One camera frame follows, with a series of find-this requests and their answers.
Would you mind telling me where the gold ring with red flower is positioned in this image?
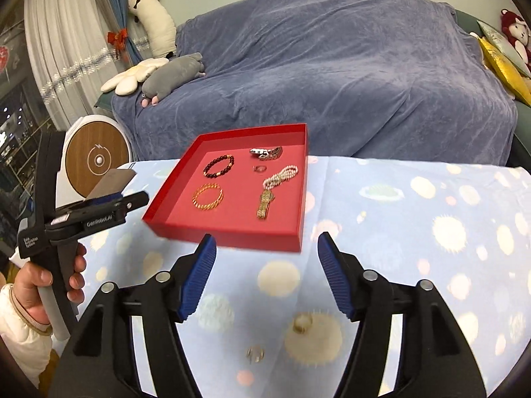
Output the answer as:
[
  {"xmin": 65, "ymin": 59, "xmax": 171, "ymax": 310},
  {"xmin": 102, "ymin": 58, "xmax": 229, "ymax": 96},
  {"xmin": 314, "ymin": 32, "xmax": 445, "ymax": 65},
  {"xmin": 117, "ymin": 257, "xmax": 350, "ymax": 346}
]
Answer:
[{"xmin": 292, "ymin": 314, "xmax": 314, "ymax": 334}]

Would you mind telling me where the pearl bracelet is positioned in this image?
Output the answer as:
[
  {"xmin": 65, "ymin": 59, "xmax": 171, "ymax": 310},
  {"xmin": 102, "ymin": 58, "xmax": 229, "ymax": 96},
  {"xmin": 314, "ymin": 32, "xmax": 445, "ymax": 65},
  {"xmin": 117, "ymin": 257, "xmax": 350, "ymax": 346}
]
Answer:
[{"xmin": 263, "ymin": 165, "xmax": 298, "ymax": 189}]

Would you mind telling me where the gold cuff bracelet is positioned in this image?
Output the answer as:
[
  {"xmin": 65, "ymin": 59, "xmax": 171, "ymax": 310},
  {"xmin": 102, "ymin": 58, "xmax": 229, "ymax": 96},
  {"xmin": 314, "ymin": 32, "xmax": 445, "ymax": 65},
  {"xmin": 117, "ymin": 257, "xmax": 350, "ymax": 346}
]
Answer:
[{"xmin": 191, "ymin": 183, "xmax": 225, "ymax": 211}]

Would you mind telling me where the red monkey plush toy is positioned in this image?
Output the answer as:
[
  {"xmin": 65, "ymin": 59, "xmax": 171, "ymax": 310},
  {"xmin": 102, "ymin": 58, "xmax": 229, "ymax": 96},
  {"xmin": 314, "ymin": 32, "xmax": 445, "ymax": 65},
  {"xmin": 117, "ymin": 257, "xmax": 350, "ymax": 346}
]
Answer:
[{"xmin": 500, "ymin": 8, "xmax": 531, "ymax": 65}]

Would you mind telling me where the silver pillow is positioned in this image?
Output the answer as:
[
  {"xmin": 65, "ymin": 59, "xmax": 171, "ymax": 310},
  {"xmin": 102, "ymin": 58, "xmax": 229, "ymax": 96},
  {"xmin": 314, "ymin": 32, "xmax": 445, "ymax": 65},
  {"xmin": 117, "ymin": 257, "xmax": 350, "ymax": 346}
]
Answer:
[{"xmin": 477, "ymin": 20, "xmax": 531, "ymax": 79}]

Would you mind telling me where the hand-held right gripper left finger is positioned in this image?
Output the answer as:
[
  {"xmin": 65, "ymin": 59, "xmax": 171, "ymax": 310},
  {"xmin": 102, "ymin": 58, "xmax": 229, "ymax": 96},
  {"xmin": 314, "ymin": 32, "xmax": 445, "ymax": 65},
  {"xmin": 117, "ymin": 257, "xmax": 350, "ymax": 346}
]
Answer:
[{"xmin": 49, "ymin": 233, "xmax": 217, "ymax": 398}]

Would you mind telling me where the gold pillow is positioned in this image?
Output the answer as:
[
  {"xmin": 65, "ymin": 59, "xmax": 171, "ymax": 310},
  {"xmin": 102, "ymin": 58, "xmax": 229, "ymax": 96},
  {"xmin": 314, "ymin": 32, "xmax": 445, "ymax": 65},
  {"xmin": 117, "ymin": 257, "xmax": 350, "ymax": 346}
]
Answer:
[{"xmin": 477, "ymin": 35, "xmax": 531, "ymax": 106}]

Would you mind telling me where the sofa with blue cover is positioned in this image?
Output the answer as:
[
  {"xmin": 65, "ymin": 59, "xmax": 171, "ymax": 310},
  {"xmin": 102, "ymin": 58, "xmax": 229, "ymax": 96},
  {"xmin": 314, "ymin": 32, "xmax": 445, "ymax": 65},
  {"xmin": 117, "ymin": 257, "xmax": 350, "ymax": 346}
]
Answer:
[{"xmin": 111, "ymin": 0, "xmax": 519, "ymax": 166}]

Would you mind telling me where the person's left hand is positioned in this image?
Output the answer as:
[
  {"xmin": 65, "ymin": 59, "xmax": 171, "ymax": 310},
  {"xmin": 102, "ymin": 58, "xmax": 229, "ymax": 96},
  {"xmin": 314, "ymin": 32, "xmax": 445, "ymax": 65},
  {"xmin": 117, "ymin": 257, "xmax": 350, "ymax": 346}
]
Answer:
[{"xmin": 12, "ymin": 242, "xmax": 88, "ymax": 328}]

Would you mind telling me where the white device with wooden disc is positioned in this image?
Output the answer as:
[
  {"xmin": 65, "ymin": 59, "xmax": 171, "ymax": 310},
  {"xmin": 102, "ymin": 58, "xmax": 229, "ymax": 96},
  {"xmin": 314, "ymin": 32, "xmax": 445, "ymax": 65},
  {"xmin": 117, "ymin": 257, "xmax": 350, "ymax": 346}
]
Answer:
[{"xmin": 54, "ymin": 115, "xmax": 130, "ymax": 212}]

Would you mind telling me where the white curtain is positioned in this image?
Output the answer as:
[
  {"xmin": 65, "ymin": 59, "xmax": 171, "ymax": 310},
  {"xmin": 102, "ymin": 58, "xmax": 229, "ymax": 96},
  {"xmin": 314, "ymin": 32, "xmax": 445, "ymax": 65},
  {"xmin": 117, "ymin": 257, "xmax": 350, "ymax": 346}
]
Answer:
[{"xmin": 24, "ymin": 0, "xmax": 129, "ymax": 131}]

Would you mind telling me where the long white plush toy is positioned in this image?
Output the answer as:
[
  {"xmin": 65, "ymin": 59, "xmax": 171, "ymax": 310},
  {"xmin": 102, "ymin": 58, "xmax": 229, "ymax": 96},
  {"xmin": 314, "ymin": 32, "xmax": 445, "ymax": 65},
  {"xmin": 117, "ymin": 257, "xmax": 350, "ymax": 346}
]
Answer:
[{"xmin": 127, "ymin": 0, "xmax": 178, "ymax": 58}]

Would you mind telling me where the person's left forearm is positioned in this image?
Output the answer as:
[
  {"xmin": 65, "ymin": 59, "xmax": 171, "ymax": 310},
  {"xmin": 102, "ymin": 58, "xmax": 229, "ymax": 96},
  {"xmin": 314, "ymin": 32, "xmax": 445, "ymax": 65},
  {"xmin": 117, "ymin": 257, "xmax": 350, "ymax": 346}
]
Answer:
[{"xmin": 0, "ymin": 284, "xmax": 54, "ymax": 386}]

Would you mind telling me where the silver wrist watch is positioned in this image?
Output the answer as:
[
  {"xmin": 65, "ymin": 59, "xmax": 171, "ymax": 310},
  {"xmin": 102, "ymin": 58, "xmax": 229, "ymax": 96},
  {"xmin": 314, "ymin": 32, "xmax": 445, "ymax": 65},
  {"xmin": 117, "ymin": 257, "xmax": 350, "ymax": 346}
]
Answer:
[{"xmin": 250, "ymin": 146, "xmax": 284, "ymax": 162}]

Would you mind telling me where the red bow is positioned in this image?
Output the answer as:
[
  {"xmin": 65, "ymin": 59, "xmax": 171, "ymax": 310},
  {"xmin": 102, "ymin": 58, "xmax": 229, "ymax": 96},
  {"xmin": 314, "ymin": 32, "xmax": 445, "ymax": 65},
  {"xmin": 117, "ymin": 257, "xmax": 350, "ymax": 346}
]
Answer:
[{"xmin": 107, "ymin": 28, "xmax": 129, "ymax": 50}]

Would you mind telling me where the black bead bracelet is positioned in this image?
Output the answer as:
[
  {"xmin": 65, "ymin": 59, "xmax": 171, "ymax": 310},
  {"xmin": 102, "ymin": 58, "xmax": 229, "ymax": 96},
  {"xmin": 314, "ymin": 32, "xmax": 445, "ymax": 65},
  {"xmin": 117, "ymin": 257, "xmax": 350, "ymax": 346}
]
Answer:
[{"xmin": 203, "ymin": 155, "xmax": 235, "ymax": 178}]

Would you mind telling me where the grey plush toy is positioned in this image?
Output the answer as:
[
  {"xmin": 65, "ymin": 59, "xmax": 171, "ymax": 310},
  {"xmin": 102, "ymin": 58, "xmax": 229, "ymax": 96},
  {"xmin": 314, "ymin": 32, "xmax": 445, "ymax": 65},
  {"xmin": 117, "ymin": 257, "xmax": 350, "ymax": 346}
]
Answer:
[{"xmin": 141, "ymin": 52, "xmax": 206, "ymax": 107}]

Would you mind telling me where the red cardboard box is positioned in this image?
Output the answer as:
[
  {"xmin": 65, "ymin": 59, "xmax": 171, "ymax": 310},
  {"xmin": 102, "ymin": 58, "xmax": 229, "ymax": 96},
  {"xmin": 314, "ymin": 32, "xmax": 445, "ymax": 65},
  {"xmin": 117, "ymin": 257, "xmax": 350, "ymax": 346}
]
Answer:
[{"xmin": 142, "ymin": 123, "xmax": 308, "ymax": 253}]

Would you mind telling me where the brown notebook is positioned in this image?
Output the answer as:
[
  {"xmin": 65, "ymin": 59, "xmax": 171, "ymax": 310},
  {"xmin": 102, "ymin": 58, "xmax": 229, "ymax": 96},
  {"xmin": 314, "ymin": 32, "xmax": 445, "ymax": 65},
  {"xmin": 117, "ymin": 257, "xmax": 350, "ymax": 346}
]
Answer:
[{"xmin": 85, "ymin": 168, "xmax": 137, "ymax": 202}]

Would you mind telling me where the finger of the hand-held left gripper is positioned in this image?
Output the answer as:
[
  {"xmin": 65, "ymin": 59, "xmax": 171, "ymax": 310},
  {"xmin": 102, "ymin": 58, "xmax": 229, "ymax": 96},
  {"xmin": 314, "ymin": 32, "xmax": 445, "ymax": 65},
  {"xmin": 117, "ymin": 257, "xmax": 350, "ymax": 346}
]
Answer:
[{"xmin": 83, "ymin": 191, "xmax": 149, "ymax": 215}]

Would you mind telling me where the blue curtain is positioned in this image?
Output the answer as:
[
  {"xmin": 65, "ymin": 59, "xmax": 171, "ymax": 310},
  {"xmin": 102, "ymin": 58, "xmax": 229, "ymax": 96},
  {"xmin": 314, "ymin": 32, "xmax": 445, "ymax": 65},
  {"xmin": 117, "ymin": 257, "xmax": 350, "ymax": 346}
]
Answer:
[{"xmin": 97, "ymin": 0, "xmax": 144, "ymax": 61}]

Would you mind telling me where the gold watch band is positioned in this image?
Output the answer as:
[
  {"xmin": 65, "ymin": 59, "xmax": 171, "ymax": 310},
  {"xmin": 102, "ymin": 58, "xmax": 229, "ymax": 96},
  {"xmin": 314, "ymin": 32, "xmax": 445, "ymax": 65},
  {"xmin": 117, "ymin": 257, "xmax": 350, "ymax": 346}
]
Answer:
[{"xmin": 256, "ymin": 188, "xmax": 275, "ymax": 219}]

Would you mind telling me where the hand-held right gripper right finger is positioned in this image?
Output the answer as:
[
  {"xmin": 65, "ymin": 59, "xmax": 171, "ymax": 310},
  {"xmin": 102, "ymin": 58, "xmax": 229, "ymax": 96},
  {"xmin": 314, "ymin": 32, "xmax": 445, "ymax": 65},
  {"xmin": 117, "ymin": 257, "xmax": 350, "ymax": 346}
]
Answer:
[{"xmin": 317, "ymin": 231, "xmax": 487, "ymax": 398}]

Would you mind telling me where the dark window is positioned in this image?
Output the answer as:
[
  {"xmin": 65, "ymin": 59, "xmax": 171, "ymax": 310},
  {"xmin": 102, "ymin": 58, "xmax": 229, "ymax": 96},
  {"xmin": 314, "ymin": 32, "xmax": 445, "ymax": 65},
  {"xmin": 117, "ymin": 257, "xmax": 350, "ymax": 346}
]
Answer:
[{"xmin": 0, "ymin": 21, "xmax": 54, "ymax": 200}]

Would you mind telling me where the cream flower pillow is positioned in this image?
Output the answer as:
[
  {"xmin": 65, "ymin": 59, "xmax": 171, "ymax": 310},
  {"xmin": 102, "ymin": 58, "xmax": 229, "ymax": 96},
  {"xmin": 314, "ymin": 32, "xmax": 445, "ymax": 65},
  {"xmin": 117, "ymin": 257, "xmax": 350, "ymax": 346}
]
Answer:
[{"xmin": 101, "ymin": 57, "xmax": 170, "ymax": 95}]

